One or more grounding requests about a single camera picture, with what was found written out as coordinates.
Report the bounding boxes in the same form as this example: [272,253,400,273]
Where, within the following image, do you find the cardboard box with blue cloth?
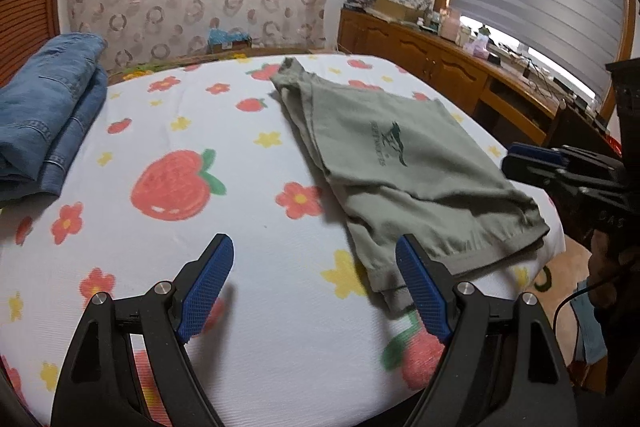
[207,28,252,53]

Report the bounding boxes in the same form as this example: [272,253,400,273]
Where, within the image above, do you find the wooden sideboard cabinet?
[337,9,617,157]

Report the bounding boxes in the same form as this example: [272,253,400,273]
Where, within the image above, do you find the floral brown blanket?
[107,48,320,86]

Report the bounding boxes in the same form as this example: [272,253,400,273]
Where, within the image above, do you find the cardboard box on sideboard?
[372,0,424,23]

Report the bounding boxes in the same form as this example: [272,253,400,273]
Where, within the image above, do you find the folded blue jeans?
[0,32,107,204]

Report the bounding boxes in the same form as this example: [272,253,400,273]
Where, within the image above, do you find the pink bottle on sideboard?
[439,9,461,42]

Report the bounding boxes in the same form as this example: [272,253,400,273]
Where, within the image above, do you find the grey-green shorts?
[272,57,549,314]

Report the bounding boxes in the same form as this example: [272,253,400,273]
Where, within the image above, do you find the black cable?
[551,278,609,373]

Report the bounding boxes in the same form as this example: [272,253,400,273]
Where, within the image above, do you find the white strawberry flower sheet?
[0,53,566,427]

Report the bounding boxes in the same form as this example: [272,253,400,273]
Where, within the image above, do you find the right hand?
[588,230,639,284]

